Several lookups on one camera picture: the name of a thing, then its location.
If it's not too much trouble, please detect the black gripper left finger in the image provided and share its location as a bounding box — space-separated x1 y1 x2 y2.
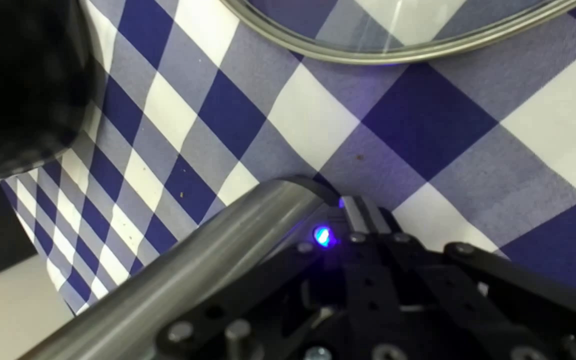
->
156 242 343 360

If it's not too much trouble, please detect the black cooking pot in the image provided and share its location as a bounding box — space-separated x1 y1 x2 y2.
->
0 0 101 181

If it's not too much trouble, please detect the glass pot lid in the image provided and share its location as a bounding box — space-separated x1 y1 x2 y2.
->
222 0 576 66

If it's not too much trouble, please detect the blue white checkered tablecloth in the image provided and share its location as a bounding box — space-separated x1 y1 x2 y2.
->
4 0 576 313

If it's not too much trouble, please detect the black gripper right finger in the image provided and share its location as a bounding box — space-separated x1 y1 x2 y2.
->
337 196 576 360

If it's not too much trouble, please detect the silver toaster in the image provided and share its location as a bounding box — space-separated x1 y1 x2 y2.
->
20 179 339 360

